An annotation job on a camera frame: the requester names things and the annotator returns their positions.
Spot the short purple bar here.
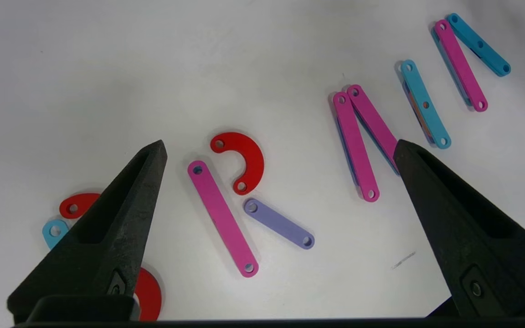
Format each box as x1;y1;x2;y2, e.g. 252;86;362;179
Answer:
244;198;315;250

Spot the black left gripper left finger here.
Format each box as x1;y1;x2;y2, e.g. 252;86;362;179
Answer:
7;139;168;324

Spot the long pink bar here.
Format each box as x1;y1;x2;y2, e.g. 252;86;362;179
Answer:
433;19;489;112
347;84;400;176
333;91;380;202
187;160;259;278

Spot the red C-shaped piece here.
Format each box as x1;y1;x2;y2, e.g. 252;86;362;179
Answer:
210;132;265;196
133;266;163;322
59;192;103;220

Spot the short blue bar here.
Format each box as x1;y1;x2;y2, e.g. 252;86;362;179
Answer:
447;13;511;77

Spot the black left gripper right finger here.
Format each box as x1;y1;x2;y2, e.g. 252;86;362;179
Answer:
392;139;525;319

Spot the long blue bar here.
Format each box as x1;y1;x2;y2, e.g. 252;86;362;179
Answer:
42;219;69;250
401;59;452;149

